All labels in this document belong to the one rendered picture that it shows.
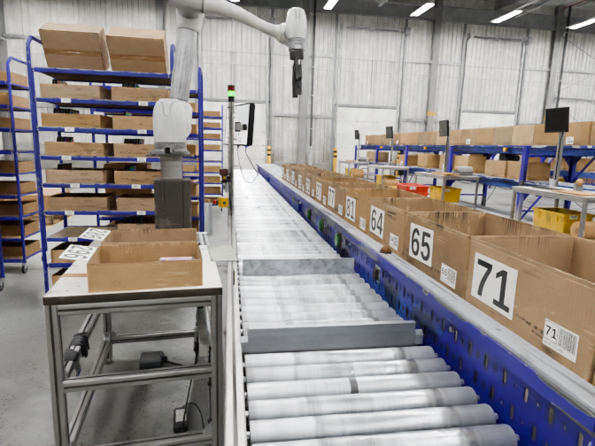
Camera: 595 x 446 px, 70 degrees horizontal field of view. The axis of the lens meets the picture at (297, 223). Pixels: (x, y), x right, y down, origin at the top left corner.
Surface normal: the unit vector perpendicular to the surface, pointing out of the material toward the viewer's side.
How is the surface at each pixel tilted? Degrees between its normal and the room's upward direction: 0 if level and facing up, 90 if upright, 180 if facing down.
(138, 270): 91
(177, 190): 90
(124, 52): 123
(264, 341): 90
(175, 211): 90
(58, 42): 118
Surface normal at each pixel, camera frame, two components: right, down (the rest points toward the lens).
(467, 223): 0.14, 0.18
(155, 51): 0.11, 0.69
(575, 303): -0.99, 0.00
